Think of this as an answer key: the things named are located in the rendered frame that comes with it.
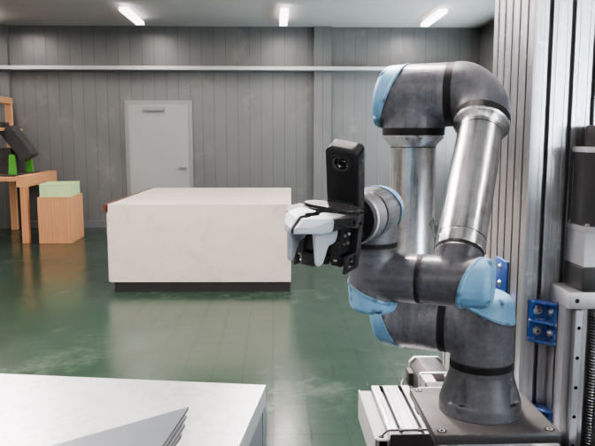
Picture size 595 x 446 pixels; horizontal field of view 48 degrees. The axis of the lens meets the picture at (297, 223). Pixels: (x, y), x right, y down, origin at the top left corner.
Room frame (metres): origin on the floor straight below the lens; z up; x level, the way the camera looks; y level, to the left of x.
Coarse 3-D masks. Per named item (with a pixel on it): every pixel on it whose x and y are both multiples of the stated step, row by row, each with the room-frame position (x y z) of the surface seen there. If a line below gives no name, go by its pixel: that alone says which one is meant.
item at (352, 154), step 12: (336, 144) 0.86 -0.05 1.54; (348, 144) 0.85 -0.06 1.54; (360, 144) 0.86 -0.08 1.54; (336, 156) 0.85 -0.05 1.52; (348, 156) 0.85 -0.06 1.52; (360, 156) 0.85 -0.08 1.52; (336, 168) 0.86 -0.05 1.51; (348, 168) 0.85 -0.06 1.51; (360, 168) 0.86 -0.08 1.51; (336, 180) 0.87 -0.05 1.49; (348, 180) 0.86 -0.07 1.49; (360, 180) 0.87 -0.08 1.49; (336, 192) 0.88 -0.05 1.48; (348, 192) 0.87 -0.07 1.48; (360, 192) 0.88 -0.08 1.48; (360, 204) 0.89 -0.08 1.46
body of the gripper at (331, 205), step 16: (320, 208) 0.83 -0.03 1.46; (336, 208) 0.83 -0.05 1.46; (352, 208) 0.84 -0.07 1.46; (368, 208) 0.91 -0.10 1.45; (368, 224) 0.91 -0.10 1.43; (304, 240) 0.84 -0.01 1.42; (336, 240) 0.82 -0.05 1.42; (352, 240) 0.85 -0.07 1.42; (304, 256) 0.84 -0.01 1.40; (336, 256) 0.82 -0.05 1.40; (352, 256) 0.84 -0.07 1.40
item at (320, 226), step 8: (312, 216) 0.78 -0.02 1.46; (320, 216) 0.78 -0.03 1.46; (328, 216) 0.79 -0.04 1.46; (336, 216) 0.79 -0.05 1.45; (304, 224) 0.75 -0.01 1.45; (312, 224) 0.75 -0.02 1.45; (320, 224) 0.76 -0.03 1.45; (328, 224) 0.77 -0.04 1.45; (296, 232) 0.74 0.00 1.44; (304, 232) 0.74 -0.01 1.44; (312, 232) 0.75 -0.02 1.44; (320, 232) 0.76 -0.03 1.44; (328, 232) 0.77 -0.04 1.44; (336, 232) 0.81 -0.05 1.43; (320, 240) 0.77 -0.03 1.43; (328, 240) 0.79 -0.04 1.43; (320, 248) 0.77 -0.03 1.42; (320, 256) 0.77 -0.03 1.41; (320, 264) 0.78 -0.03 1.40
